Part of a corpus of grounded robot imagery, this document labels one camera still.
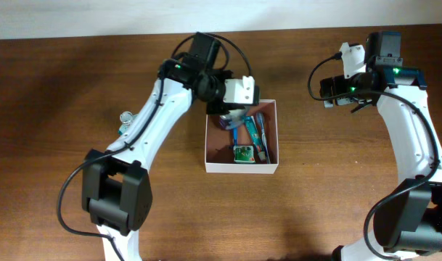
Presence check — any blue disposable razor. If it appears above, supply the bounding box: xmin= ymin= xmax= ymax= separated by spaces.
xmin=229 ymin=128 xmax=238 ymax=149

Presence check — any teal mouthwash bottle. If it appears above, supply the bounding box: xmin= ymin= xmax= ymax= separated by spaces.
xmin=118 ymin=111 xmax=137 ymax=135

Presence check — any black cable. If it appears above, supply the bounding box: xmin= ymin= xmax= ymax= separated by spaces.
xmin=307 ymin=51 xmax=441 ymax=260
xmin=56 ymin=32 xmax=253 ymax=261

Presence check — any white box pink interior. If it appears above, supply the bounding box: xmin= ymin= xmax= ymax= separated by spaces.
xmin=205 ymin=99 xmax=279 ymax=174

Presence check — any left black cable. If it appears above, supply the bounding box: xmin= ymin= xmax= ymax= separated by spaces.
xmin=56 ymin=32 xmax=253 ymax=261

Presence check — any teal toothpaste tube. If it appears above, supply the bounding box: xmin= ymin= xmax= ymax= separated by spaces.
xmin=244 ymin=116 xmax=266 ymax=162

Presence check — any blue white toothbrush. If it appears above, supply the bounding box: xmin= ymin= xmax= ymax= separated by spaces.
xmin=255 ymin=112 xmax=271 ymax=164

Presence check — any purple foam soap pump bottle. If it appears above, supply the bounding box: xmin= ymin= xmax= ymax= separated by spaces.
xmin=219 ymin=107 xmax=249 ymax=131

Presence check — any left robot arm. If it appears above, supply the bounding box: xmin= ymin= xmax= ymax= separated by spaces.
xmin=82 ymin=33 xmax=260 ymax=260

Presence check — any right black cable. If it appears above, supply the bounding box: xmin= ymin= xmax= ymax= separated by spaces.
xmin=307 ymin=51 xmax=441 ymax=260

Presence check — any green white soap packet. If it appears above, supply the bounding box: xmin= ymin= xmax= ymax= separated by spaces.
xmin=233 ymin=145 xmax=255 ymax=164

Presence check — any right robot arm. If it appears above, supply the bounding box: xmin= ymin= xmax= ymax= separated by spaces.
xmin=318 ymin=31 xmax=442 ymax=261

